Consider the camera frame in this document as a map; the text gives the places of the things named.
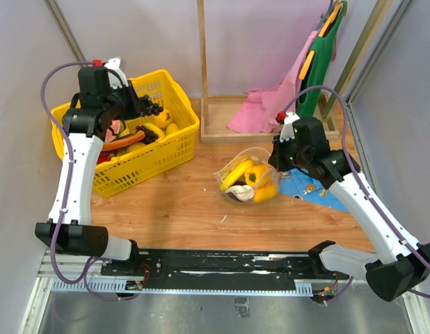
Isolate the green cloth garment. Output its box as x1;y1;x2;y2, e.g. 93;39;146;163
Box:
296;1;348;118

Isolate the red chili pepper toy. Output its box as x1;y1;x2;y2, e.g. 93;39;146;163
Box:
97;155;111;164

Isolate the dark blue grape bunch toy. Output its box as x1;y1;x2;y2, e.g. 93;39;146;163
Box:
138;95;164;117

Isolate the clear zip top bag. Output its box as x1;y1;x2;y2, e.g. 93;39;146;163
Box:
213;147;280;204

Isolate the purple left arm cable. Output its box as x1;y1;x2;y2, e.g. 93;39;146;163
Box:
40;59;139;302

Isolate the yellow bell pepper toy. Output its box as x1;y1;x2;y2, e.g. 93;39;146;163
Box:
244;164;269;186

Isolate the wooden clothes rack frame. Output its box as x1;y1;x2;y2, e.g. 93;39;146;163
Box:
197;1;393;144

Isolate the yellow clothes hanger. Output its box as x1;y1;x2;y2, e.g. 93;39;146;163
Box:
298;50;315;81

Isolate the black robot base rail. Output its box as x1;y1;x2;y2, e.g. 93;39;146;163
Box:
101;249;348;294

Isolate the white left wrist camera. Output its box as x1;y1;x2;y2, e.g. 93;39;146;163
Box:
93;57;129;89

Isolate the watermelon slice toy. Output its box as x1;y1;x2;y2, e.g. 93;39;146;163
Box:
104;120;122;143

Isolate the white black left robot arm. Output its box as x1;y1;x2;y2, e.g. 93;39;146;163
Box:
35;58;153;284

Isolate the orange fruit toy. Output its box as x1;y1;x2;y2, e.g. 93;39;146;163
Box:
153;109;174;129

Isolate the yellow plastic shopping basket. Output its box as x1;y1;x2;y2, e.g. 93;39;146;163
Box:
52;70;199;197

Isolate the yellow lemon toy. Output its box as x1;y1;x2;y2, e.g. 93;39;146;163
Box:
166;122;180;136

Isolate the white garlic bulb toy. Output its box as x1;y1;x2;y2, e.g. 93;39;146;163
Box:
225;185;255;202

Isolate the pink cloth garment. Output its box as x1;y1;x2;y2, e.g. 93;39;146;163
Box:
227;30;318;134

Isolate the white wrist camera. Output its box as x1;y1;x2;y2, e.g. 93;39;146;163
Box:
276;111;300;143
93;57;129;89

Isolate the long yellow banana toy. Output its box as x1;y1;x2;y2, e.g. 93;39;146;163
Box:
220;159;255;191

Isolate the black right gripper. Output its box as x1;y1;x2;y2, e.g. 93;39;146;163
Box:
268;132;310;173

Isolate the orange hot dog toy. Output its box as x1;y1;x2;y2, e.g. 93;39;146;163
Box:
102;131;145;152

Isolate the blue cartoon print cloth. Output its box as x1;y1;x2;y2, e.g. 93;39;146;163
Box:
279;169;349;212

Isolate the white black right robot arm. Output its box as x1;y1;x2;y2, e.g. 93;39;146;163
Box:
269;113;430;302

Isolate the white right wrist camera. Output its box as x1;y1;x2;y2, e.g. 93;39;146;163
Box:
276;111;300;143

